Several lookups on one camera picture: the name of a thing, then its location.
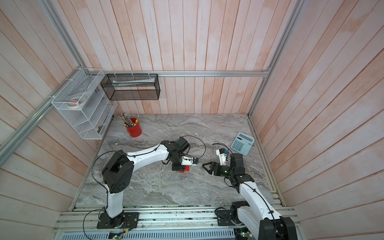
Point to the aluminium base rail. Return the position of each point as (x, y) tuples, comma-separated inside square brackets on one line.
[(150, 222)]

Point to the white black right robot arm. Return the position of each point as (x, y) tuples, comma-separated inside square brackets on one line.
[(254, 212)]

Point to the light blue calculator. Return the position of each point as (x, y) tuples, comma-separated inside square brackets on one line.
[(242, 144)]

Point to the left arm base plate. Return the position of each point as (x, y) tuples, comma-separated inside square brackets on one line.
[(124, 220)]

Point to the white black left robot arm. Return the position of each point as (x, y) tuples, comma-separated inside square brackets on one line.
[(118, 171)]

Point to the red pen cup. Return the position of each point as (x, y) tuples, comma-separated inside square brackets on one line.
[(135, 130)]

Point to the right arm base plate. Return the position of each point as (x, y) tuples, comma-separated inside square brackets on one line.
[(224, 217)]

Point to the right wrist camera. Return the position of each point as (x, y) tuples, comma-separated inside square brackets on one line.
[(223, 156)]

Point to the pens in cup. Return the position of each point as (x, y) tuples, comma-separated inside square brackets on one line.
[(128, 121)]

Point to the red curved lego brick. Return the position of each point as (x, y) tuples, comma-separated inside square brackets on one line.
[(185, 169)]

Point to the tape roll on shelf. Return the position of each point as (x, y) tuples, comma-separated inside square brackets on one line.
[(75, 102)]

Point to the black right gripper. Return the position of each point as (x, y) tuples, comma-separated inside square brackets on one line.
[(212, 165)]

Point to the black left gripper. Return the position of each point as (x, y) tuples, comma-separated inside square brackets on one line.
[(181, 167)]

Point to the black mesh wall basket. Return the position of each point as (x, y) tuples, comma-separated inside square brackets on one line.
[(128, 87)]

